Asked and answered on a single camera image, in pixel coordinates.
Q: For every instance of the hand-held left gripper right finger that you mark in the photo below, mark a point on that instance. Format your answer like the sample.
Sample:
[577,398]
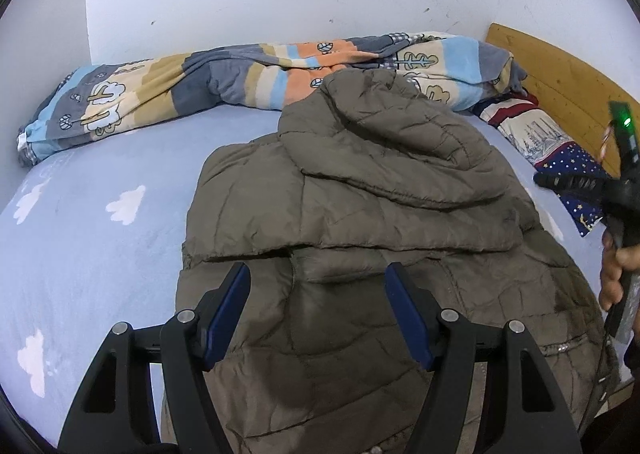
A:
[407,319]

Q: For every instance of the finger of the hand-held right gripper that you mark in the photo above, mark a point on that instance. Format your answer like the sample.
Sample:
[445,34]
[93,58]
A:
[570,182]

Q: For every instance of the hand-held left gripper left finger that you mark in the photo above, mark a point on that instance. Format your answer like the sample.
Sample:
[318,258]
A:
[230,314]

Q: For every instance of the olive puffer jacket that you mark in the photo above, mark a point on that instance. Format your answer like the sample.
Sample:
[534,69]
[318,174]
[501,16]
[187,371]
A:
[375,184]

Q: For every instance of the person's right hand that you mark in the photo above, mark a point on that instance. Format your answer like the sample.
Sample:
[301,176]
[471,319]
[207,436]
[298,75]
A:
[612,279]

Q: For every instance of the blue star print pillow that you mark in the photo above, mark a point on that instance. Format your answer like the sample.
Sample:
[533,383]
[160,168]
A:
[575,162]

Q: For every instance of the white building print pillow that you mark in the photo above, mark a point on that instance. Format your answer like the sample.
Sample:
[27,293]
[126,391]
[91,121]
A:
[530,129]

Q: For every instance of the wooden headboard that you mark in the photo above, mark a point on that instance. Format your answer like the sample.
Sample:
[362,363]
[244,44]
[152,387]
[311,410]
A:
[560,74]

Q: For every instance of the light blue cloud bed sheet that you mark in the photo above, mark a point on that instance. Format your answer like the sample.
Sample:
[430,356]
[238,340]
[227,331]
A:
[100,259]

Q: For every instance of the colourful patchwork blanket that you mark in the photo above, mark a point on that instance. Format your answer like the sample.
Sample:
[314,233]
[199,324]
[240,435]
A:
[150,89]

